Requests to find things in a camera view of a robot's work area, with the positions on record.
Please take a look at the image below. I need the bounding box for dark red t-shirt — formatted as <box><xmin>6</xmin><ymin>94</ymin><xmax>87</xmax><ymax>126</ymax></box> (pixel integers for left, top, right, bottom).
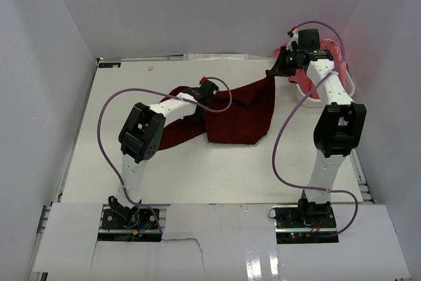
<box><xmin>159</xmin><ymin>76</ymin><xmax>276</xmax><ymax>151</ymax></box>

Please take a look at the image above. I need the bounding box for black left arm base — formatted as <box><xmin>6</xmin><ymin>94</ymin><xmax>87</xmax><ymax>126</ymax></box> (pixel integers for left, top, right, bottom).
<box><xmin>97</xmin><ymin>195</ymin><xmax>162</xmax><ymax>242</ymax></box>

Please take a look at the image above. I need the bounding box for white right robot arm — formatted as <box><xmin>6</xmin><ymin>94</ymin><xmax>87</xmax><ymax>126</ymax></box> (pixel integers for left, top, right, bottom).
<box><xmin>270</xmin><ymin>28</ymin><xmax>366</xmax><ymax>230</ymax></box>

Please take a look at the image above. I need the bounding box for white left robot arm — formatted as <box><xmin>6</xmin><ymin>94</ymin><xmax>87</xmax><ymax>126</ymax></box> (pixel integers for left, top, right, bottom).
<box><xmin>97</xmin><ymin>77</ymin><xmax>221</xmax><ymax>228</ymax></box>

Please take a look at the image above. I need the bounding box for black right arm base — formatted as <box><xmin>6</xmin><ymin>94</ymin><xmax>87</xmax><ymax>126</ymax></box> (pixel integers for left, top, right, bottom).
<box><xmin>268</xmin><ymin>198</ymin><xmax>339</xmax><ymax>245</ymax></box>

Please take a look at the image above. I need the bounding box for pink t-shirt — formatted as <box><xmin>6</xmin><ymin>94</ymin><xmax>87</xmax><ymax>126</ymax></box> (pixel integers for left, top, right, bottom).
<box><xmin>270</xmin><ymin>32</ymin><xmax>353</xmax><ymax>107</ymax></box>

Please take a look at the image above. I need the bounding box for white plastic basket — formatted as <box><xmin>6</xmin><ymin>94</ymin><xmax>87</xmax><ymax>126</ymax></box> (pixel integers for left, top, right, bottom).
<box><xmin>289</xmin><ymin>73</ymin><xmax>357</xmax><ymax>109</ymax></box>

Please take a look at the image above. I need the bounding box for small black label sticker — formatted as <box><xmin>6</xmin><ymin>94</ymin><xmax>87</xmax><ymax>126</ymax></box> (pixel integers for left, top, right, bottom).
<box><xmin>98</xmin><ymin>62</ymin><xmax>121</xmax><ymax>68</ymax></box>

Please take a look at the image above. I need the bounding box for white front cover sheet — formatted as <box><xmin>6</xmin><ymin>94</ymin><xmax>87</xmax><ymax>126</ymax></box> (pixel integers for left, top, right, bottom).
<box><xmin>34</xmin><ymin>203</ymin><xmax>410</xmax><ymax>280</ymax></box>

